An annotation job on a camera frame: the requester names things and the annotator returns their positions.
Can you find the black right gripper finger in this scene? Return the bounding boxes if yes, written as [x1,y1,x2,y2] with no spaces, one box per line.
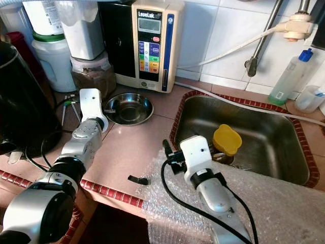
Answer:
[161,139,176,163]

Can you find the white green training chopsticks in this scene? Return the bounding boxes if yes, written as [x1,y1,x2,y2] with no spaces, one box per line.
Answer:
[62,95,82,125]

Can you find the small black clip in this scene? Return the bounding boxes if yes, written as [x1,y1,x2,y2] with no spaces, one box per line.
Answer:
[128,175,150,186]

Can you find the yellow plastic sink object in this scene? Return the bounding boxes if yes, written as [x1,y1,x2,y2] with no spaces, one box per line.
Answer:
[212,124,242,157]

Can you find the round steel bowl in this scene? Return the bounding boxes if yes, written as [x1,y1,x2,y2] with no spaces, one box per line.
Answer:
[106,93,154,126]

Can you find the red mosaic tile trim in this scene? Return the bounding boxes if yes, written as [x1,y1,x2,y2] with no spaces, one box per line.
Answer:
[0,170,140,206]

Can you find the beige water ioniser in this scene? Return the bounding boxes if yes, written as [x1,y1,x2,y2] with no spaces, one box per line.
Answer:
[101,0,185,94]

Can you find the stainless steel sink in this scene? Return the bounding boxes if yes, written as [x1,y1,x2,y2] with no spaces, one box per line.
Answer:
[170,90,320,189]

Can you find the glass jar brown powder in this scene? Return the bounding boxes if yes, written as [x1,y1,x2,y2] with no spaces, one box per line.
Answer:
[71,55,116,100]

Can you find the grey metal spout pipe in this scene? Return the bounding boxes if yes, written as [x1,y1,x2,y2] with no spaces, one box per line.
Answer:
[245,0,285,78]

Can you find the clear bottle blue cap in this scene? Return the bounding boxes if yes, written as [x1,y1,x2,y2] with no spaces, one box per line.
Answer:
[268,48,314,106]

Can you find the white jar green lid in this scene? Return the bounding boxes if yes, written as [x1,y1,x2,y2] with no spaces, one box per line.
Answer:
[32,32,77,93]

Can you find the small clear plastic container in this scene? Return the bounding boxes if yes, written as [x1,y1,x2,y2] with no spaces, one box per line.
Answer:
[295,85,325,113]

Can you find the black electric kettle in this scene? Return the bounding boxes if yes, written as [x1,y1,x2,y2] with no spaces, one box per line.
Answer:
[0,41,61,156]

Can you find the beige tap diverter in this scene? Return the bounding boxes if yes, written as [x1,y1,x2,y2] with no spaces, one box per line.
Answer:
[283,13,314,42]

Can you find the white labelled bottle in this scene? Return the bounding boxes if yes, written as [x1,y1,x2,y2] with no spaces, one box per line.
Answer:
[24,0,66,36]

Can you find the red plastic container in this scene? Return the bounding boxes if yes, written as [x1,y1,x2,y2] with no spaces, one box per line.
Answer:
[5,32,31,54]

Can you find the grey metal tap pipe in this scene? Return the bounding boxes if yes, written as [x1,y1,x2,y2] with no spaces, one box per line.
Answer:
[299,0,311,15]

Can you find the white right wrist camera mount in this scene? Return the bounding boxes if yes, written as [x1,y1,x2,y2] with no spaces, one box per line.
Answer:
[179,135,213,185]

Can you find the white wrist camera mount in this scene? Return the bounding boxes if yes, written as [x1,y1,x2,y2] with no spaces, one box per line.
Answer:
[179,135,213,185]
[80,88,109,133]

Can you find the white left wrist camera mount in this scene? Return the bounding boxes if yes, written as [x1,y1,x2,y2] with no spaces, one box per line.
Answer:
[80,88,109,133]

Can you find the white water hose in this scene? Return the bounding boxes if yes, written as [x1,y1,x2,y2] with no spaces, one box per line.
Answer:
[175,23,293,70]

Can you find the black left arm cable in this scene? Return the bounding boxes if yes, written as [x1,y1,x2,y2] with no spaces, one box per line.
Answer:
[25,130,82,173]

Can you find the black wall fixture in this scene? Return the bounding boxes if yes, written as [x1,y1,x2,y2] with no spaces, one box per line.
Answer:
[312,5,325,36]

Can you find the grey corrugated hose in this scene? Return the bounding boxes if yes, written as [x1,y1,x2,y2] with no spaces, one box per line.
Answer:
[0,0,34,7]

